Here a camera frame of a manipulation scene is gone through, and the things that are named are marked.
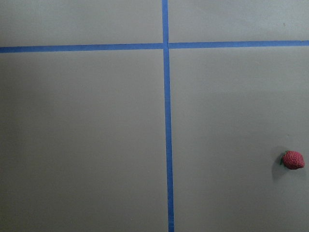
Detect red strawberry on table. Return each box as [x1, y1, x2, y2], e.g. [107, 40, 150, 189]
[281, 150, 305, 170]

